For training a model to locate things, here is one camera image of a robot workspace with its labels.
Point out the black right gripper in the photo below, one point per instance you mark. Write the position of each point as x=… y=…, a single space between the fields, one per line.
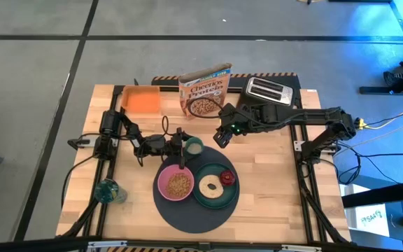
x=236 y=120

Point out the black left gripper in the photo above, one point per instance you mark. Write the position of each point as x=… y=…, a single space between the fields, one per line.
x=174 y=141

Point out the small green cup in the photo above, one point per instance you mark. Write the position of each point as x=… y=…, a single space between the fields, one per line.
x=194 y=147

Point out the orange Cheerios cereal box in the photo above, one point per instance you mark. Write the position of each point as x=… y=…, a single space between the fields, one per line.
x=205 y=92

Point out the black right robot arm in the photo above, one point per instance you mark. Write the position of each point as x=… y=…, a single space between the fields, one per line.
x=310 y=117

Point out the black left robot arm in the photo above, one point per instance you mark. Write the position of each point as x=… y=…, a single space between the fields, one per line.
x=128 y=134

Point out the brown cereal pieces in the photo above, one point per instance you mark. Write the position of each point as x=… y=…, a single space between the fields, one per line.
x=178 y=185

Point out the pink bowl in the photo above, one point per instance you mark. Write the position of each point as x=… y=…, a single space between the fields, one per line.
x=163 y=180

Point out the bagel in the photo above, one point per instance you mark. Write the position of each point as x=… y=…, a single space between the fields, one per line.
x=205 y=190

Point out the black mat with hazard stripes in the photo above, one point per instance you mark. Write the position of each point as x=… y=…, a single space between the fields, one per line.
x=243 y=80

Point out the dark green plate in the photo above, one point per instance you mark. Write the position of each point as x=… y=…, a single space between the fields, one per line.
x=219 y=203

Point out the orange square plastic container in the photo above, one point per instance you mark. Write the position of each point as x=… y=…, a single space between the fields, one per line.
x=141 y=99

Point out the silver two-slot toaster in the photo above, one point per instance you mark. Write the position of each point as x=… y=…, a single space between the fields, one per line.
x=269 y=91

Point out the dark round placemat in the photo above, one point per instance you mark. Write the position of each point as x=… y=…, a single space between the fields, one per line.
x=191 y=218

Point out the white box with handwriting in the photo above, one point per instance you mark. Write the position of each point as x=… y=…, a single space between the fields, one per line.
x=369 y=220

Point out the black side table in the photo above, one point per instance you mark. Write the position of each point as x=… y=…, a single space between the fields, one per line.
x=397 y=190

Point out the silver metal frame bracket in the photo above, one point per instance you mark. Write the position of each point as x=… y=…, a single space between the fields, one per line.
x=299 y=146
x=115 y=142

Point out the black aluminium table frame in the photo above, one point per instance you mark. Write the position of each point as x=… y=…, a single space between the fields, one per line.
x=310 y=206

